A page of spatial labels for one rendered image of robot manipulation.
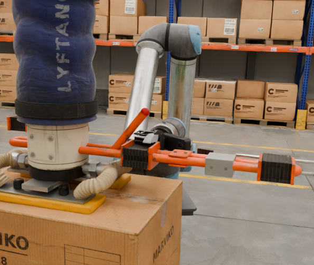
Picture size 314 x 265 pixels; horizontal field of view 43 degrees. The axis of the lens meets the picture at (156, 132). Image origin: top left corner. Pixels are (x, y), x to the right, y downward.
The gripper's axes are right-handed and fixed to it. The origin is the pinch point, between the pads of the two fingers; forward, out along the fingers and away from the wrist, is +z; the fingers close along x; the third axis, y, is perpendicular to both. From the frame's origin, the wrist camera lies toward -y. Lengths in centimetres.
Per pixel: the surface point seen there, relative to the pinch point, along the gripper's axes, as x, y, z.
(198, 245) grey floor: -120, 14, -180
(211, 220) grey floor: -120, 12, -231
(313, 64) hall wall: 4, -106, -864
